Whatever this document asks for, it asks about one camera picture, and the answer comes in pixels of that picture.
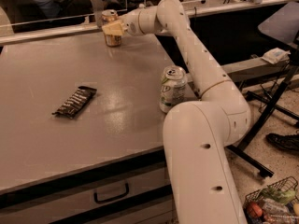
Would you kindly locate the orange soda can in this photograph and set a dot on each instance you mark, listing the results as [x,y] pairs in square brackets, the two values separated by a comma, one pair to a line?
[108,16]

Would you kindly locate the wire basket with groceries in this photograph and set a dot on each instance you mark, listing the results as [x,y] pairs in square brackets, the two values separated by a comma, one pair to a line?
[276,203]

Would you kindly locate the seated person in blue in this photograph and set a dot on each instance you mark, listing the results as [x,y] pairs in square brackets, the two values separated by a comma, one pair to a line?
[52,9]

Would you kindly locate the green white soda can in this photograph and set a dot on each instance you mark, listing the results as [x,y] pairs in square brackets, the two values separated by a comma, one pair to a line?
[173,85]

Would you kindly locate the grey drawer with black handle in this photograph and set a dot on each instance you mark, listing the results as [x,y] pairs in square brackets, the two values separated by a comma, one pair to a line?
[117,193]

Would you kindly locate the black metal stand frame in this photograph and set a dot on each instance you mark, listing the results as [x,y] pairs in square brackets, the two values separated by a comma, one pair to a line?
[271,105]

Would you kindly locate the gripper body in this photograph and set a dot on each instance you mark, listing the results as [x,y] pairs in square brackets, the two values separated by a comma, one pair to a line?
[133,23]

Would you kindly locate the dark chocolate rxbar wrapper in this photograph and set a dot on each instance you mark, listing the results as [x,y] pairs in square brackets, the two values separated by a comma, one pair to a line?
[75,103]

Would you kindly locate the white tissue packet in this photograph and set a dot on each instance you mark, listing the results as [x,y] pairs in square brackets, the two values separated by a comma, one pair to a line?
[275,55]

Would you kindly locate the black shoe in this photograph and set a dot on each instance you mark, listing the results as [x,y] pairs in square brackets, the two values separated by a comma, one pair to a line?
[284,142]

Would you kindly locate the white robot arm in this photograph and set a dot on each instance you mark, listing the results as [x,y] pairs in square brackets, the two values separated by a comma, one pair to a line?
[195,133]

